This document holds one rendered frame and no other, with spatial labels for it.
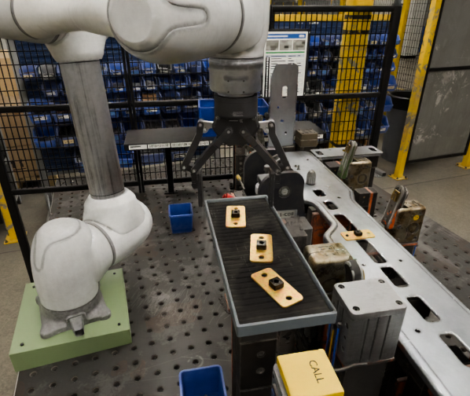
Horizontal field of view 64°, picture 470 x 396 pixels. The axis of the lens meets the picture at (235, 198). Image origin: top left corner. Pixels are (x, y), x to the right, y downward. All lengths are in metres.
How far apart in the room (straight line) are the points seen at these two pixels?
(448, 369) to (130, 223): 0.86
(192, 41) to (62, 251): 0.71
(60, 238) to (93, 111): 0.34
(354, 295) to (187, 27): 0.47
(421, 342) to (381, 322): 0.13
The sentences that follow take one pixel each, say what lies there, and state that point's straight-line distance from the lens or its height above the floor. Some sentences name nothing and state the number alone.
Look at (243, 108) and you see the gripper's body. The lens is 0.63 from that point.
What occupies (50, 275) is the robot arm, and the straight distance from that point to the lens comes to 1.07.
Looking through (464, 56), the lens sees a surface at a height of 1.14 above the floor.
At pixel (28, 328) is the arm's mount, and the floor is 0.76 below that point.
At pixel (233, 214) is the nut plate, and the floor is 1.17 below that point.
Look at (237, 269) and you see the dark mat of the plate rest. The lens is 0.61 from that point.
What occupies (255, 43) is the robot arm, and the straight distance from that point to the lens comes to 0.61.
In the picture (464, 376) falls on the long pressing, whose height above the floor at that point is 1.00.
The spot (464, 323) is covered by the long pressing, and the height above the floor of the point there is 1.00.
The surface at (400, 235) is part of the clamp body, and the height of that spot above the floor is 0.96.
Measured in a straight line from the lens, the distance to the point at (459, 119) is 4.48.
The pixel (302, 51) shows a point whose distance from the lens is 1.90.
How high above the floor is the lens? 1.53
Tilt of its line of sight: 27 degrees down
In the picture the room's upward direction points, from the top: straight up
